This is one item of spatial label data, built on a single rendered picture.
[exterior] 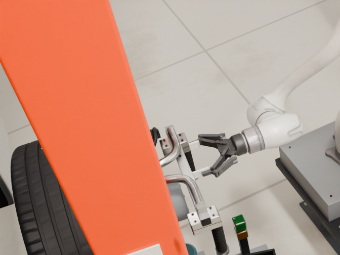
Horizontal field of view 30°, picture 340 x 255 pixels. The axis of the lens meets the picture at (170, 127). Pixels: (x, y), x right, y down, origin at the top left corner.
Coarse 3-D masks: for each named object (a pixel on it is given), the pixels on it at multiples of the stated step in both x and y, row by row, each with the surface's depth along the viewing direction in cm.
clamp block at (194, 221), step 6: (210, 210) 187; (216, 210) 186; (192, 216) 186; (210, 216) 185; (216, 216) 185; (192, 222) 185; (198, 222) 184; (216, 222) 186; (192, 228) 185; (198, 228) 186; (204, 228) 186; (210, 228) 187
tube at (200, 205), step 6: (174, 174) 192; (180, 174) 191; (168, 180) 191; (174, 180) 191; (180, 180) 190; (186, 180) 189; (192, 180) 188; (192, 186) 186; (192, 192) 185; (198, 192) 185; (198, 198) 183; (198, 204) 182; (204, 204) 182; (198, 210) 182; (204, 210) 182
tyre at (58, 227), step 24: (24, 144) 199; (24, 168) 182; (48, 168) 180; (24, 192) 176; (48, 192) 175; (24, 216) 172; (48, 216) 172; (72, 216) 172; (24, 240) 171; (48, 240) 170; (72, 240) 170
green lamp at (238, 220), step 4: (236, 216) 220; (240, 216) 219; (232, 220) 220; (236, 220) 218; (240, 220) 218; (244, 220) 218; (236, 224) 217; (240, 224) 217; (244, 224) 218; (236, 228) 218; (240, 228) 219; (244, 228) 219
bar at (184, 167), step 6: (168, 138) 208; (180, 144) 205; (180, 150) 203; (180, 156) 201; (180, 162) 199; (186, 162) 198; (180, 168) 197; (186, 168) 197; (186, 174) 195; (192, 174) 194; (192, 198) 187; (198, 216) 184; (204, 216) 182; (204, 222) 182; (210, 222) 182
